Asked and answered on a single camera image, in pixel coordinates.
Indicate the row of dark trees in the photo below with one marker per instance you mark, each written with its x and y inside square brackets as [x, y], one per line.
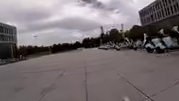
[76, 44]

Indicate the grey paved plaza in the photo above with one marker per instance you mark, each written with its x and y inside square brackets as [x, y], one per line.
[90, 73]

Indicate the tall lamp pole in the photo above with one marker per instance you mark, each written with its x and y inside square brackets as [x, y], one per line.
[36, 40]

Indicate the row of parked bicycles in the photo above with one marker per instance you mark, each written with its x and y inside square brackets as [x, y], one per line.
[163, 42]

